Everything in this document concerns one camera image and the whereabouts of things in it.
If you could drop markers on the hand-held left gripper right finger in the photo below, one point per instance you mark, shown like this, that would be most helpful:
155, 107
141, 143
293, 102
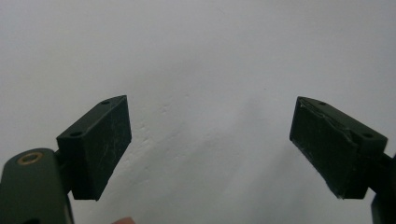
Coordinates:
330, 149

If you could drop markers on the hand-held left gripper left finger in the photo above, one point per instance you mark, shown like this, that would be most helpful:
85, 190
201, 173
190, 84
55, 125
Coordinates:
96, 149

